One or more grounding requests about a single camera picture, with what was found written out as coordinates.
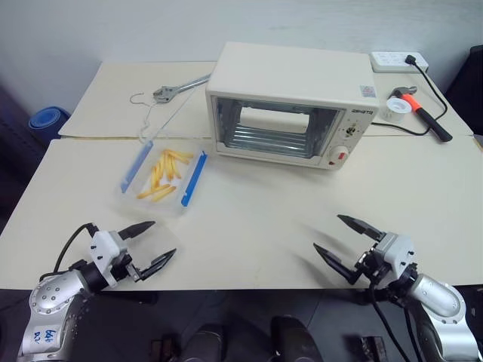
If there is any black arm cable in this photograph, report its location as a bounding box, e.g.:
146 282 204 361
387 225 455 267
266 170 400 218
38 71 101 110
54 222 101 273
367 278 422 362

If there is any dark purple furniture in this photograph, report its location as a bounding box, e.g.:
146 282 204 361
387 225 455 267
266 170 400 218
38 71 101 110
0 81 52 231

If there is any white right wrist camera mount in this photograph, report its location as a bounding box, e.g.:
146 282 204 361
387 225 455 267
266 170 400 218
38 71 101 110
375 232 417 282

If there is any thin white wire hanger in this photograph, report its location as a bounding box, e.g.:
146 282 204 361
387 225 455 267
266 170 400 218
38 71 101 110
129 91 194 146

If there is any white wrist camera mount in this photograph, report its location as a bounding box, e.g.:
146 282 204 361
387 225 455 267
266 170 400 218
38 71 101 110
375 232 417 282
89 230 130 288

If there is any black chair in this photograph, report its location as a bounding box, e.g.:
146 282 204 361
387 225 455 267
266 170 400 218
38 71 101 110
444 44 483 137

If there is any dark rounded shape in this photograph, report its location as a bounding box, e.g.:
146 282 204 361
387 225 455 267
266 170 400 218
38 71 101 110
269 314 318 362

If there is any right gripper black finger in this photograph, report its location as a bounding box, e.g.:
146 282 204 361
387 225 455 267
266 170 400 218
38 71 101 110
312 243 361 286
336 213 387 243

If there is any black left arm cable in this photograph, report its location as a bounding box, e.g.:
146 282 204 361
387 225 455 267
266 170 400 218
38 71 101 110
54 222 101 273

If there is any metal oven rack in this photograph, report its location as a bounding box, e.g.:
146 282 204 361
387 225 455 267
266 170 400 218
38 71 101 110
224 126 309 156

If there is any blue container clip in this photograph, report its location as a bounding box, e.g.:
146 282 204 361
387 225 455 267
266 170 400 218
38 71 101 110
180 150 209 208
119 140 155 195

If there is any cream toaster oven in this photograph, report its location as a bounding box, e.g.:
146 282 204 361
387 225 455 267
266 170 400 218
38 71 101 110
205 41 382 171

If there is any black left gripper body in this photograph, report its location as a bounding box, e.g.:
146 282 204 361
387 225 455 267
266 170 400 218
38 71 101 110
109 238 142 284

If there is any hammer with orange black handle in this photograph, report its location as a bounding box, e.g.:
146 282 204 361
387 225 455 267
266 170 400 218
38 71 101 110
388 85 454 143

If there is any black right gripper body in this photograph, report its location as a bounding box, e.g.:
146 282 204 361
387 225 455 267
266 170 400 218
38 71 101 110
354 241 392 283

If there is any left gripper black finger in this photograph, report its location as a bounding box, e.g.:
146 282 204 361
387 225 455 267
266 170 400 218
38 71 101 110
133 247 178 282
117 220 157 241

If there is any blue rolled foam mat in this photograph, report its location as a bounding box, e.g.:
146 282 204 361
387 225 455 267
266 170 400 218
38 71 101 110
26 106 72 142

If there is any clear tray with blue handles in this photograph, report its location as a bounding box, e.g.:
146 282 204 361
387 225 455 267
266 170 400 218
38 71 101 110
113 140 210 219

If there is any white knob with red mark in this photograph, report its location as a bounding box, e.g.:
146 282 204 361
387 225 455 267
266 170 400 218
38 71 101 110
327 144 350 166

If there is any black power plug with cable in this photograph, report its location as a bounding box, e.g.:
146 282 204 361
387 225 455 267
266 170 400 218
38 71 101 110
371 54 449 137

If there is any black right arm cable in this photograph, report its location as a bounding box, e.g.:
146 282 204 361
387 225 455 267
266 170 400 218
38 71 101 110
367 278 422 362

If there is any small clear cup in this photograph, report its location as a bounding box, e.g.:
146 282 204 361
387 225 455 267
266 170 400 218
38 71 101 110
383 97 412 124

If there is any silver adjustable wrench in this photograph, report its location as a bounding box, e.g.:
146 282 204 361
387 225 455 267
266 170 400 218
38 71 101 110
152 72 212 104

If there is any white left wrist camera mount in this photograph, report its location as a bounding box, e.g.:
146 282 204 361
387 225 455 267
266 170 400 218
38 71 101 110
89 230 130 288

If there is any white power strip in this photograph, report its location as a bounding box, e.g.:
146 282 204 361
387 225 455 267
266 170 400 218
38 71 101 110
369 50 430 74

